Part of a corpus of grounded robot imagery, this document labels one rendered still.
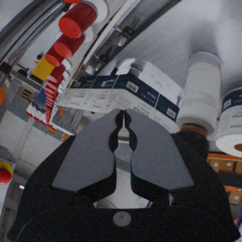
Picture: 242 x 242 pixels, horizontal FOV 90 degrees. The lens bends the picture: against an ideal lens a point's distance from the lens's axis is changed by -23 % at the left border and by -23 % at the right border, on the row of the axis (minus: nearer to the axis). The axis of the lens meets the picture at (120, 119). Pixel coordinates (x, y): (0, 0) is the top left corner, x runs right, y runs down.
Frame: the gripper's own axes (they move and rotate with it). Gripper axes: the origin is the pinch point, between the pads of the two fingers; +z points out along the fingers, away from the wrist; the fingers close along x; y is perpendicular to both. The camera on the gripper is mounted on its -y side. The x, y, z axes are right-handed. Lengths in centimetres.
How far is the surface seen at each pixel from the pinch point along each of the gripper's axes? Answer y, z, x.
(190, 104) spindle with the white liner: 6.2, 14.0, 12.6
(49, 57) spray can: -3.7, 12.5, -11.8
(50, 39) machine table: -8, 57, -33
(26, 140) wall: 394, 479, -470
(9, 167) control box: 17.0, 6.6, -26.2
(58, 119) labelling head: 29, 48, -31
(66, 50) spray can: -4.5, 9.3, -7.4
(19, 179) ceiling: 456, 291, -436
